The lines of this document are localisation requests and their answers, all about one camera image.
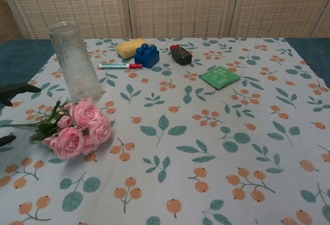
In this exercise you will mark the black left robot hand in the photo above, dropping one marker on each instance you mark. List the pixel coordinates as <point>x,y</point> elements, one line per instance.
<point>15,89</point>

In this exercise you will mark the woven bamboo folding screen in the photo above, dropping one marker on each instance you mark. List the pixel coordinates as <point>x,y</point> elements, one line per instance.
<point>165,6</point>

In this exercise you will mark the fruit and leaf print tablecloth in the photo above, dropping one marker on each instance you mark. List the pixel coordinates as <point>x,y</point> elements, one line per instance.
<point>180,145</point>

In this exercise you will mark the transparent textured glass vase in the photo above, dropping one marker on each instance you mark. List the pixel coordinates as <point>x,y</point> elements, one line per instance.
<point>75,65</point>

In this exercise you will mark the blue toy building brick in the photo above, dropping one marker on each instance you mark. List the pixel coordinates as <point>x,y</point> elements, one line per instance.
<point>147,55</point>

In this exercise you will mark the pink rose bouquet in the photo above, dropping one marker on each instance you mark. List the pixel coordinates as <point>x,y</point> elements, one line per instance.
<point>77,129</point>

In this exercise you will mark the dark bottle with red cap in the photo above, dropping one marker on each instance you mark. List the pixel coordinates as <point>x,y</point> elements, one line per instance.
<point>181,55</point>

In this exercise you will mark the green square packet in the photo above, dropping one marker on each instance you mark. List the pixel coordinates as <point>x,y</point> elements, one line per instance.
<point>219,77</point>

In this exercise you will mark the yellow sponge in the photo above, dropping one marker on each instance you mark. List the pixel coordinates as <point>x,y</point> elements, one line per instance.
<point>128,48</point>

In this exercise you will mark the white marker with red cap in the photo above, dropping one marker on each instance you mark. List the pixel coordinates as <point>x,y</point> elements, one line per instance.
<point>119,66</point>

